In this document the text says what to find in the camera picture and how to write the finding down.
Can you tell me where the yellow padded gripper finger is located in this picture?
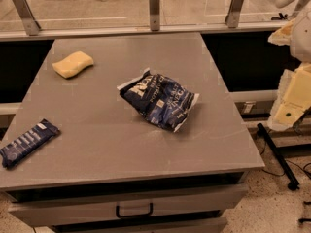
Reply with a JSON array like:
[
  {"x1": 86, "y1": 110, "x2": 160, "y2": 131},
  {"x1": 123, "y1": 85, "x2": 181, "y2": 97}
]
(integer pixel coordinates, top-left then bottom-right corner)
[
  {"x1": 267, "y1": 63, "x2": 311, "y2": 131},
  {"x1": 268, "y1": 19, "x2": 295, "y2": 46}
]

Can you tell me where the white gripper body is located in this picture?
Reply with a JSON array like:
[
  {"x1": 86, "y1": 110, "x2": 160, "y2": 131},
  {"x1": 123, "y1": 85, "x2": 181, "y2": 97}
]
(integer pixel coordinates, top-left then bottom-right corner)
[{"x1": 290, "y1": 11, "x2": 311, "y2": 62}]

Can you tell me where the blue chip bag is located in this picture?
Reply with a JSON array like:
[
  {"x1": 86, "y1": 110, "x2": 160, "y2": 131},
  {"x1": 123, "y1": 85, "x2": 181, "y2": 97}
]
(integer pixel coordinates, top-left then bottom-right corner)
[{"x1": 117, "y1": 68, "x2": 199, "y2": 132}]

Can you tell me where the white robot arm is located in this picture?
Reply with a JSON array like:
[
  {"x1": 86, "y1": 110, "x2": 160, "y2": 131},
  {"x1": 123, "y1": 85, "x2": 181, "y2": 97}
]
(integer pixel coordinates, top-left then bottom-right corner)
[{"x1": 267, "y1": 0, "x2": 311, "y2": 131}]

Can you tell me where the yellow sponge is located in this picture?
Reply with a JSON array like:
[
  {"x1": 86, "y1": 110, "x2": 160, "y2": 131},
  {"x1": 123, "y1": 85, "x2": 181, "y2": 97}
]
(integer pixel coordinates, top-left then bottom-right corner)
[{"x1": 52, "y1": 51, "x2": 94, "y2": 79}]

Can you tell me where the black stand leg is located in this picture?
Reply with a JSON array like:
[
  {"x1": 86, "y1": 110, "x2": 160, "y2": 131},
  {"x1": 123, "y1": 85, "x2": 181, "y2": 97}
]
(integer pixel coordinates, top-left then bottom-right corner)
[{"x1": 257, "y1": 123, "x2": 299, "y2": 191}]

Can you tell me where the blue snack bar wrapper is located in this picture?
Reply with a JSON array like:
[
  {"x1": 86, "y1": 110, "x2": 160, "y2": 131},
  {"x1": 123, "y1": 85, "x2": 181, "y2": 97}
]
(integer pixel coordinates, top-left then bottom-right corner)
[{"x1": 0, "y1": 119, "x2": 60, "y2": 169}]

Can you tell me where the right metal railing bracket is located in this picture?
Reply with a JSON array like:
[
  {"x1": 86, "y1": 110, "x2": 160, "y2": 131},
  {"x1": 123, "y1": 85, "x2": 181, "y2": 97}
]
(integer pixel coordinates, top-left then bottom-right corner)
[{"x1": 225, "y1": 0, "x2": 244, "y2": 28}]

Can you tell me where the metal railing bracket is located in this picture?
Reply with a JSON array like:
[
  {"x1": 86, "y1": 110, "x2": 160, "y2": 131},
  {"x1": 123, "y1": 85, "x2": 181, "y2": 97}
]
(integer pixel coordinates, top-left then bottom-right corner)
[
  {"x1": 225, "y1": 0, "x2": 244, "y2": 28},
  {"x1": 12, "y1": 0, "x2": 41, "y2": 36},
  {"x1": 149, "y1": 0, "x2": 160, "y2": 31}
]

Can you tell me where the black cable on floor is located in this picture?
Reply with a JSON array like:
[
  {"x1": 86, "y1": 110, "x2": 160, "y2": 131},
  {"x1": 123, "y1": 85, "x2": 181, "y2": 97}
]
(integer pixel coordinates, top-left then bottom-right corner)
[{"x1": 259, "y1": 136, "x2": 311, "y2": 181}]

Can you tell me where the grey drawer with black handle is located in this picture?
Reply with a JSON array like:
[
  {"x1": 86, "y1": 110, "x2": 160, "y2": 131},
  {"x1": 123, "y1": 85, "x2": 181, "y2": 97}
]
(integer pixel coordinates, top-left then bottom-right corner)
[{"x1": 9, "y1": 183, "x2": 248, "y2": 227}]

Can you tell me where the middle metal railing bracket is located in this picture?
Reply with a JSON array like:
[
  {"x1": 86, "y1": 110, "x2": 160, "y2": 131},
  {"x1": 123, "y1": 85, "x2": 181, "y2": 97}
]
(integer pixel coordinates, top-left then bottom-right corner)
[{"x1": 149, "y1": 0, "x2": 160, "y2": 31}]

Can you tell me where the left metal railing bracket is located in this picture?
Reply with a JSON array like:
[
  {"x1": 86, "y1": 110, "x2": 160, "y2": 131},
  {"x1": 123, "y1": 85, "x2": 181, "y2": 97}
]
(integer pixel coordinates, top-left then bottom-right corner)
[{"x1": 12, "y1": 0, "x2": 41, "y2": 36}]

